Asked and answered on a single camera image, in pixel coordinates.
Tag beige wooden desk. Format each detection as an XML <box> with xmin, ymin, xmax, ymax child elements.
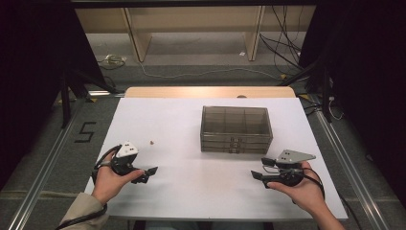
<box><xmin>75</xmin><ymin>5</ymin><xmax>317</xmax><ymax>63</ymax></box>

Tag bundle of black cables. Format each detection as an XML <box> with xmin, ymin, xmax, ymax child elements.
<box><xmin>259</xmin><ymin>5</ymin><xmax>305</xmax><ymax>72</ymax></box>

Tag thin black floor cable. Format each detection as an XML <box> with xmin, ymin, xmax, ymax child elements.
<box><xmin>337</xmin><ymin>191</ymin><xmax>364</xmax><ymax>230</ymax></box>

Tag person's left hand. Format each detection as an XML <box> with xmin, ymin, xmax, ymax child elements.
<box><xmin>91</xmin><ymin>150</ymin><xmax>146</xmax><ymax>206</ymax></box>

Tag long white floor cable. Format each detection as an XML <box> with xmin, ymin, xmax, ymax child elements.
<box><xmin>138</xmin><ymin>60</ymin><xmax>282</xmax><ymax>81</ymax></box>

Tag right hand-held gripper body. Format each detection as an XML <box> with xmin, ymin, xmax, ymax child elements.
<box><xmin>267</xmin><ymin>149</ymin><xmax>317</xmax><ymax>188</ymax></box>

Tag transparent grey drawer box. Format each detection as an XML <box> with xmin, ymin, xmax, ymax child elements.
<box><xmin>199</xmin><ymin>105</ymin><xmax>274</xmax><ymax>155</ymax></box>

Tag person's right hand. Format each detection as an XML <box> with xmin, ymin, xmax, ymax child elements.
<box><xmin>267</xmin><ymin>161</ymin><xmax>326</xmax><ymax>216</ymax></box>

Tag coiled pale cable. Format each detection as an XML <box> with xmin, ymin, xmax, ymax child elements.
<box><xmin>97</xmin><ymin>54</ymin><xmax>128</xmax><ymax>71</ymax></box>

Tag black metal stand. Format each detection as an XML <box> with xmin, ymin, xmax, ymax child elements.
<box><xmin>57</xmin><ymin>68</ymin><xmax>120</xmax><ymax>129</ymax></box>
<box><xmin>278</xmin><ymin>57</ymin><xmax>335</xmax><ymax>125</ymax></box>

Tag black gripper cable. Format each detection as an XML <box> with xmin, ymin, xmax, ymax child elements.
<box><xmin>300</xmin><ymin>166</ymin><xmax>327</xmax><ymax>205</ymax></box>
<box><xmin>56</xmin><ymin>144</ymin><xmax>124</xmax><ymax>230</ymax></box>

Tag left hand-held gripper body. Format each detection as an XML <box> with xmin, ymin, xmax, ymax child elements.
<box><xmin>109</xmin><ymin>141</ymin><xmax>147</xmax><ymax>176</ymax></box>

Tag transparent grey drawer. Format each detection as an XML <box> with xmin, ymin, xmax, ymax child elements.
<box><xmin>200</xmin><ymin>145</ymin><xmax>272</xmax><ymax>155</ymax></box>

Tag white table board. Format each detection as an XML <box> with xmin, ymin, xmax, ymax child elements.
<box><xmin>83</xmin><ymin>97</ymin><xmax>349</xmax><ymax>222</ymax></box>

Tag short aluminium rail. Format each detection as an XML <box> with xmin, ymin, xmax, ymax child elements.
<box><xmin>87</xmin><ymin>90</ymin><xmax>126</xmax><ymax>98</ymax></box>

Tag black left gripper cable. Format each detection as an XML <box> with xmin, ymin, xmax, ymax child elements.
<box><xmin>56</xmin><ymin>144</ymin><xmax>124</xmax><ymax>230</ymax></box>

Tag short white cable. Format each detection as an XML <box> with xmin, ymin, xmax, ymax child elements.
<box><xmin>327</xmin><ymin>96</ymin><xmax>345</xmax><ymax>122</ymax></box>

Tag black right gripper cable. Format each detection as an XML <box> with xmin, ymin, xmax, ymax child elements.
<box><xmin>300</xmin><ymin>166</ymin><xmax>327</xmax><ymax>205</ymax></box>

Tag aluminium floor rail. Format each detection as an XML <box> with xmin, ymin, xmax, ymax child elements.
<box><xmin>7</xmin><ymin>104</ymin><xmax>84</xmax><ymax>230</ymax></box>
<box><xmin>314</xmin><ymin>109</ymin><xmax>391</xmax><ymax>230</ymax></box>

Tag dark curtain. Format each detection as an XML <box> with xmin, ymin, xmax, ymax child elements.
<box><xmin>298</xmin><ymin>0</ymin><xmax>406</xmax><ymax>209</ymax></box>
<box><xmin>0</xmin><ymin>0</ymin><xmax>107</xmax><ymax>190</ymax></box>

